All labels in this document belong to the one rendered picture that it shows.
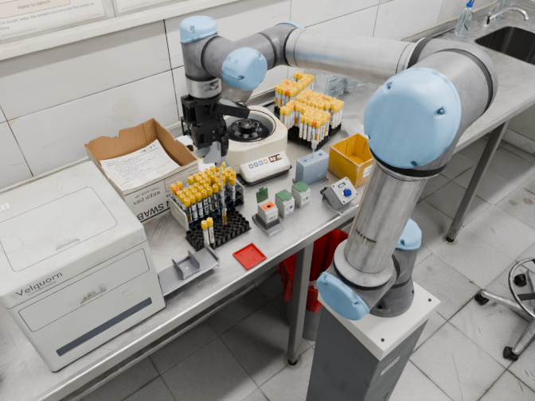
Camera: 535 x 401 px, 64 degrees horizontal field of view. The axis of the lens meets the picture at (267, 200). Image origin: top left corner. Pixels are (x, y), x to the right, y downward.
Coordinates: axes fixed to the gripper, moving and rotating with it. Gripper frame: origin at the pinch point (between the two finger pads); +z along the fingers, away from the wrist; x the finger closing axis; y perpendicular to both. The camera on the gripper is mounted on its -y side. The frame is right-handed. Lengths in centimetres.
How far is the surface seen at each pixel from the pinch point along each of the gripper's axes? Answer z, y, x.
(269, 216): 19.9, -10.6, 7.5
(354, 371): 45, -8, 48
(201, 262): 22.0, 12.8, 8.8
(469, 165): 113, -205, -23
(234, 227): 23.4, -1.9, 2.3
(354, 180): 22.0, -43.5, 9.2
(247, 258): 25.8, 0.8, 12.3
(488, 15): 19, -201, -44
